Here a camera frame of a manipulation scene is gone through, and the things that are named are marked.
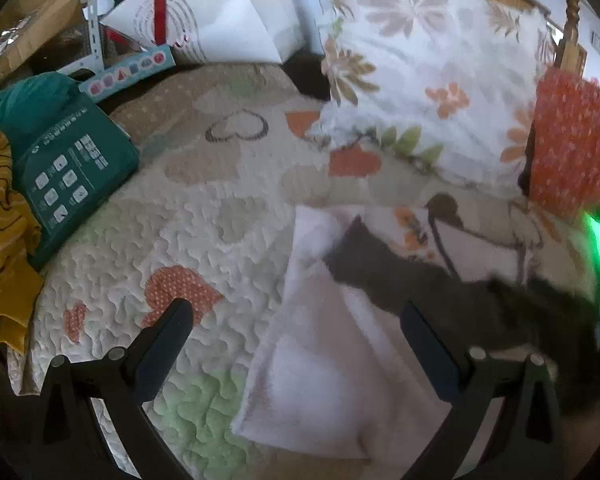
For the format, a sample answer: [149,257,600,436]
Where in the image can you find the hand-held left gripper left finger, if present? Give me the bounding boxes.
[30,298,195,480]

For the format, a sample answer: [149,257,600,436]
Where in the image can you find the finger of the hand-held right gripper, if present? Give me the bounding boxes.
[324,214,498,323]

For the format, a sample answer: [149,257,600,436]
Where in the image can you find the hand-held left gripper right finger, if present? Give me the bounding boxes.
[400,301,563,480]

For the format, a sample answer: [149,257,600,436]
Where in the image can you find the white towel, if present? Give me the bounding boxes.
[230,191,600,480]

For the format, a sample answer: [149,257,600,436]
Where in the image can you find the quilted heart print bedspread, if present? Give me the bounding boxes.
[5,62,600,480]

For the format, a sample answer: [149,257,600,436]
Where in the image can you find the red polka dot pillow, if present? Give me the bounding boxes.
[527,67,600,221]

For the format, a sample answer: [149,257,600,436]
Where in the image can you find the yellow striped cloth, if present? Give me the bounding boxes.
[0,125,46,351]

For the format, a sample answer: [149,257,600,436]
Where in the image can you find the white floral pillow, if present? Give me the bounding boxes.
[307,0,556,201]

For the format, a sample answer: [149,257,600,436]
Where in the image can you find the teal plastic package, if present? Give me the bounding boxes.
[10,105,141,271]

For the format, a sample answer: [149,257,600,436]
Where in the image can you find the long colourful toy box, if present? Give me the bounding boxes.
[77,44,177,98]

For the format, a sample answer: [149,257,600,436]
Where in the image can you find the white paper bag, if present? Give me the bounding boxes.
[100,0,306,66]

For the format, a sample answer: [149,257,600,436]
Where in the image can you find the white metal rack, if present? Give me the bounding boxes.
[77,0,106,72]

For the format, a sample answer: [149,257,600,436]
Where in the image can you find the cardboard box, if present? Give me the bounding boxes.
[0,0,88,91]

